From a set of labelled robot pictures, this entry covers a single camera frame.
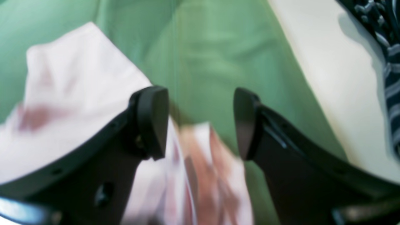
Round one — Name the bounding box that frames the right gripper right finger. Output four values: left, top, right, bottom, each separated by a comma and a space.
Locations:
234, 88, 400, 225

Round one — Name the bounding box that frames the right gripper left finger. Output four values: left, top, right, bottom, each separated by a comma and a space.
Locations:
1, 86, 169, 225

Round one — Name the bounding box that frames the pink t-shirt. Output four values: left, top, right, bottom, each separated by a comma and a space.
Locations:
1, 22, 254, 225

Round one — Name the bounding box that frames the grey-green table cloth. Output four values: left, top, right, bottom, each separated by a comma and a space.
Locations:
0, 0, 347, 225

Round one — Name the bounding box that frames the dark striped cloth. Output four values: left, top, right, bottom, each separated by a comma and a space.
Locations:
340, 0, 400, 158

